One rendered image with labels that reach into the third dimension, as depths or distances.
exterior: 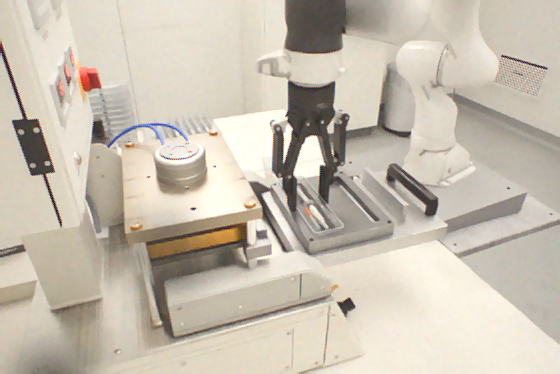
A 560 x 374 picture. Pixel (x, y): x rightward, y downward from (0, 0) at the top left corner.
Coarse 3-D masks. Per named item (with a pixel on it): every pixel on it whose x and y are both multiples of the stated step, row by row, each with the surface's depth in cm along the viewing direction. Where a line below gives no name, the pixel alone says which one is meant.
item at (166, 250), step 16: (240, 224) 61; (160, 240) 57; (176, 240) 58; (192, 240) 59; (208, 240) 59; (224, 240) 60; (240, 240) 62; (160, 256) 58; (176, 256) 59; (192, 256) 60
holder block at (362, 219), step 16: (336, 176) 86; (272, 192) 82; (336, 192) 83; (352, 192) 81; (288, 208) 75; (336, 208) 75; (352, 208) 78; (368, 208) 76; (304, 224) 71; (352, 224) 71; (368, 224) 71; (384, 224) 71; (304, 240) 69; (320, 240) 68; (336, 240) 69; (352, 240) 70
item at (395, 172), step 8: (392, 168) 86; (400, 168) 85; (392, 176) 87; (400, 176) 84; (408, 176) 82; (408, 184) 81; (416, 184) 80; (416, 192) 79; (424, 192) 77; (432, 192) 77; (424, 200) 77; (432, 200) 76; (432, 208) 77
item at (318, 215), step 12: (300, 180) 82; (300, 192) 78; (312, 192) 78; (300, 204) 75; (312, 204) 75; (324, 204) 75; (312, 216) 71; (324, 216) 71; (312, 228) 68; (324, 228) 68
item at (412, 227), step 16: (368, 176) 84; (384, 176) 90; (368, 192) 85; (384, 192) 79; (400, 192) 85; (272, 208) 80; (384, 208) 80; (400, 208) 75; (416, 208) 80; (272, 224) 80; (288, 224) 75; (400, 224) 75; (416, 224) 75; (432, 224) 75; (288, 240) 72; (368, 240) 71; (384, 240) 71; (400, 240) 73; (416, 240) 74; (432, 240) 76; (320, 256) 68; (336, 256) 69; (352, 256) 70; (368, 256) 72
